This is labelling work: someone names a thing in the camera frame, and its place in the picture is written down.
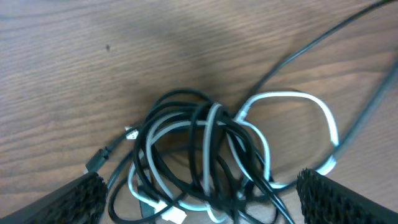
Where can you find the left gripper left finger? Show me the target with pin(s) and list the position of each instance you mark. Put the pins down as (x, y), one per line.
(80, 201)

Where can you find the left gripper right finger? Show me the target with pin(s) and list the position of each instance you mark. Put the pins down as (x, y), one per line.
(324, 201)

